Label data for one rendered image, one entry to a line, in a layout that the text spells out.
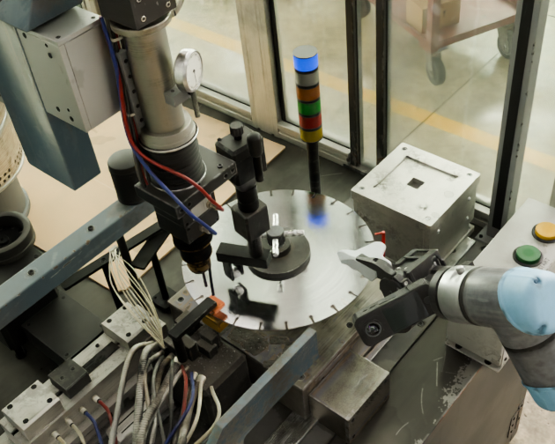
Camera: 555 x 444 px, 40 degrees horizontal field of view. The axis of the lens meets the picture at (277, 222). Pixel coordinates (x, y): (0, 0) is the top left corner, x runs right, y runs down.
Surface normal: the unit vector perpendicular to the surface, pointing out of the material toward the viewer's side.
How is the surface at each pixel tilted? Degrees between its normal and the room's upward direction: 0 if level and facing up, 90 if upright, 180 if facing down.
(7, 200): 89
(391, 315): 61
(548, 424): 0
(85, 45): 90
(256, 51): 90
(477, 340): 90
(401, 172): 0
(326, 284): 0
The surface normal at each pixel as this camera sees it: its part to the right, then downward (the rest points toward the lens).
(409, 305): 0.03, 0.24
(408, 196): -0.09, -0.72
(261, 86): -0.65, 0.57
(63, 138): 0.76, 0.40
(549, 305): 0.51, -0.01
